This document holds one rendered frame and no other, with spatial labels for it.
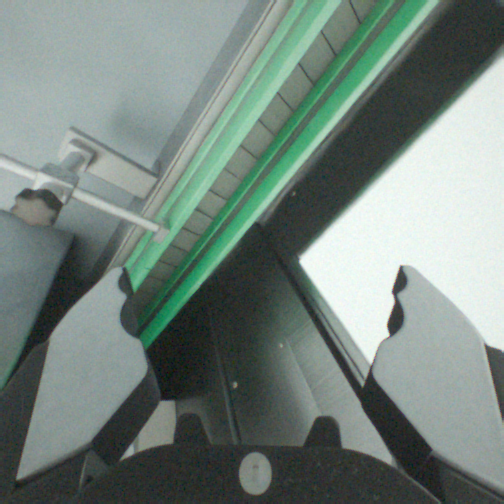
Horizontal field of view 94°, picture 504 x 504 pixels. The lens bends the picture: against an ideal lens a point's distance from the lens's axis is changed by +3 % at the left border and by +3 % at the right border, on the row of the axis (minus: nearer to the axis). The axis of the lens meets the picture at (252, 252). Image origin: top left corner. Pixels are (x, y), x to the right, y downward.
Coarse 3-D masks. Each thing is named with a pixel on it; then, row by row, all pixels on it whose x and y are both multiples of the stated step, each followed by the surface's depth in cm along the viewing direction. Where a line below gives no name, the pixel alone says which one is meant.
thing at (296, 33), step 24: (312, 0) 22; (336, 0) 19; (288, 24) 23; (312, 24) 20; (288, 48) 21; (264, 72) 24; (288, 72) 21; (240, 96) 26; (264, 96) 22; (240, 120) 23; (216, 144) 27; (192, 168) 30; (216, 168) 25; (192, 192) 26; (168, 216) 31; (144, 240) 34; (168, 240) 28; (144, 264) 30
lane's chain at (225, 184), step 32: (352, 0) 26; (320, 32) 27; (352, 32) 28; (320, 64) 29; (288, 96) 30; (256, 128) 31; (192, 160) 31; (256, 160) 34; (224, 192) 36; (192, 224) 37; (160, 288) 44
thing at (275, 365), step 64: (448, 0) 35; (448, 64) 31; (384, 128) 35; (320, 192) 40; (256, 256) 45; (192, 320) 54; (256, 320) 40; (320, 320) 32; (192, 384) 45; (256, 384) 35; (320, 384) 27; (384, 448) 21
